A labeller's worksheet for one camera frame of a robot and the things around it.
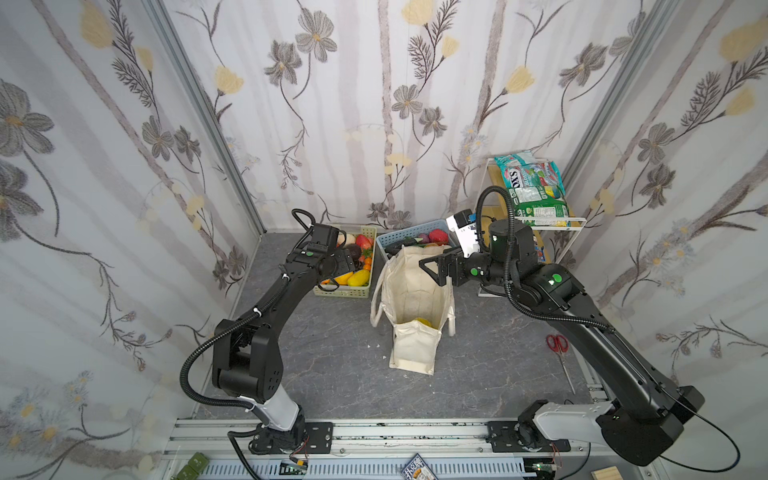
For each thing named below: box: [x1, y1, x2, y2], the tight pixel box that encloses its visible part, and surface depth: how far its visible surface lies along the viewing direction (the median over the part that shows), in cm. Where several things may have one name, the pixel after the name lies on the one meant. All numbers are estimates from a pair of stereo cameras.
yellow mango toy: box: [347, 270, 370, 287], surface depth 99 cm
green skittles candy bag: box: [494, 150, 571, 227], surface depth 81 cm
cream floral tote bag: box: [370, 244, 455, 376], surface depth 85 cm
